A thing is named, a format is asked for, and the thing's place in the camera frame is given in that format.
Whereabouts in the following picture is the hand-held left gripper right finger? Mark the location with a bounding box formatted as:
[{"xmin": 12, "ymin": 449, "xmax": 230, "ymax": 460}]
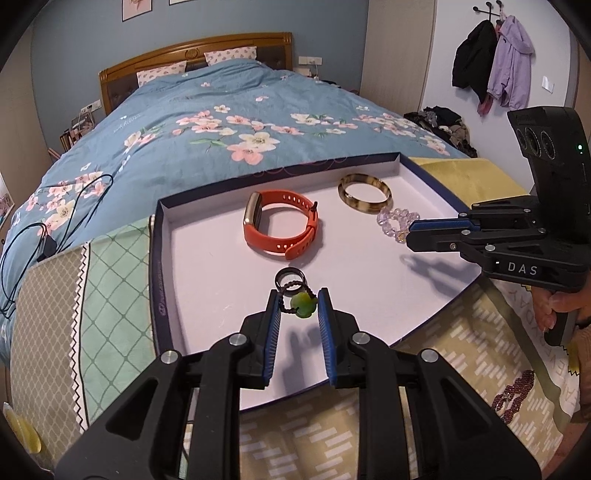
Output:
[{"xmin": 316, "ymin": 287, "xmax": 542, "ymax": 480}]

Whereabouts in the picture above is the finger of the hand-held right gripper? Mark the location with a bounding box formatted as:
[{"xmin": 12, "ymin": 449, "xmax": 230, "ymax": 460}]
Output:
[
  {"xmin": 405, "ymin": 229, "xmax": 546, "ymax": 260},
  {"xmin": 409, "ymin": 202, "xmax": 542, "ymax": 233}
]

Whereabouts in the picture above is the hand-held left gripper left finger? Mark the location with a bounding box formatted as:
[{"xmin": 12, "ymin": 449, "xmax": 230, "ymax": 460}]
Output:
[{"xmin": 54, "ymin": 288, "xmax": 283, "ymax": 480}]

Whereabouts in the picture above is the green pendant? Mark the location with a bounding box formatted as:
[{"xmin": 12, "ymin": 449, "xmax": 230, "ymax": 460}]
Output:
[{"xmin": 274, "ymin": 268, "xmax": 319, "ymax": 320}]

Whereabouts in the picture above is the clear crystal bead bracelet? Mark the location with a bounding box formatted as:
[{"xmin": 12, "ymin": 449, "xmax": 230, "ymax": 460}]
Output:
[{"xmin": 376, "ymin": 207, "xmax": 421, "ymax": 243}]

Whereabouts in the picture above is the dark blue shallow box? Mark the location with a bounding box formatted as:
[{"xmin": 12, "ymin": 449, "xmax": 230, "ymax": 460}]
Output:
[{"xmin": 148, "ymin": 152, "xmax": 490, "ymax": 414}]

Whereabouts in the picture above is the tortoiseshell bangle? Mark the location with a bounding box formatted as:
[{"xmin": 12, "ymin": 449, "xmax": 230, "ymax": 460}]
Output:
[{"xmin": 337, "ymin": 172, "xmax": 394, "ymax": 215}]

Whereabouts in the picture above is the orange smart band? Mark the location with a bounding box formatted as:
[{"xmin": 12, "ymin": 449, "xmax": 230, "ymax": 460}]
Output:
[{"xmin": 243, "ymin": 190, "xmax": 321, "ymax": 262}]

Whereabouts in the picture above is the purple bead necklace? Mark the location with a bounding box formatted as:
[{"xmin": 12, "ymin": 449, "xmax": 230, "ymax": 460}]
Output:
[{"xmin": 491, "ymin": 369, "xmax": 536, "ymax": 425}]

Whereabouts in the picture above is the person's right hand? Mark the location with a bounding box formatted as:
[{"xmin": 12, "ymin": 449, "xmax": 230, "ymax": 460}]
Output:
[{"xmin": 531, "ymin": 287, "xmax": 591, "ymax": 333}]

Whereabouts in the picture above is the pile of dark clothes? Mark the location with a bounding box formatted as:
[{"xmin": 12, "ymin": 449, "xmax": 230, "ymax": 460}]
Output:
[{"xmin": 404, "ymin": 106, "xmax": 478, "ymax": 158}]

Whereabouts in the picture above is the purple jacket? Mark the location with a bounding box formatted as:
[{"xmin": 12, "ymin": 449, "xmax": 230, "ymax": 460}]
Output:
[{"xmin": 487, "ymin": 15, "xmax": 535, "ymax": 109}]

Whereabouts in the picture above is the black jacket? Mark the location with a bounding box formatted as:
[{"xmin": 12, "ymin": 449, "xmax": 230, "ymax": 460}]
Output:
[{"xmin": 451, "ymin": 19, "xmax": 499, "ymax": 103}]

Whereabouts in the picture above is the yellow green patterned blanket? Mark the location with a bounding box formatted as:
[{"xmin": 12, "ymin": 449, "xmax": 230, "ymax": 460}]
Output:
[{"xmin": 9, "ymin": 157, "xmax": 578, "ymax": 480}]

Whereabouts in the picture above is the blue floral duvet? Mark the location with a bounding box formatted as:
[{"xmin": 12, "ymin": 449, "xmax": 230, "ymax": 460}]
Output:
[{"xmin": 0, "ymin": 58, "xmax": 467, "ymax": 365}]

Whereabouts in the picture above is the pale yellow object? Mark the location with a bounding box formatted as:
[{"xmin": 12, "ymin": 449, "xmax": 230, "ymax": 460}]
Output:
[{"xmin": 4, "ymin": 402, "xmax": 42, "ymax": 455}]

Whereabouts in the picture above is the white dotted pillow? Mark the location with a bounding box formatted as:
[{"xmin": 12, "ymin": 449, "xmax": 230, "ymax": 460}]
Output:
[
  {"xmin": 204, "ymin": 45, "xmax": 257, "ymax": 66},
  {"xmin": 137, "ymin": 60, "xmax": 188, "ymax": 88}
]

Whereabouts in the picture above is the row of books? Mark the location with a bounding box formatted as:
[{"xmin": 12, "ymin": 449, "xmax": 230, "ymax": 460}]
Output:
[{"xmin": 59, "ymin": 115, "xmax": 95, "ymax": 153}]

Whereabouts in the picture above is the wooden headboard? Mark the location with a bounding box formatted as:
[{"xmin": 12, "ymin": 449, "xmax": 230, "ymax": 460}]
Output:
[{"xmin": 98, "ymin": 32, "xmax": 294, "ymax": 116}]

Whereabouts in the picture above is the pink framed flower picture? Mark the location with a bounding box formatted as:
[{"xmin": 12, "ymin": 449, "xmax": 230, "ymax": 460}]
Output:
[{"xmin": 122, "ymin": 0, "xmax": 153, "ymax": 21}]

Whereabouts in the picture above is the black wall coat rack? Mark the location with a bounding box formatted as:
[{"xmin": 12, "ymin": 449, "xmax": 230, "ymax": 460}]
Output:
[{"xmin": 473, "ymin": 0, "xmax": 506, "ymax": 21}]

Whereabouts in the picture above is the black charger cable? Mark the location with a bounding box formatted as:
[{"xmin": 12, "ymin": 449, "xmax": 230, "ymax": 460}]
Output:
[{"xmin": 0, "ymin": 173, "xmax": 115, "ymax": 319}]

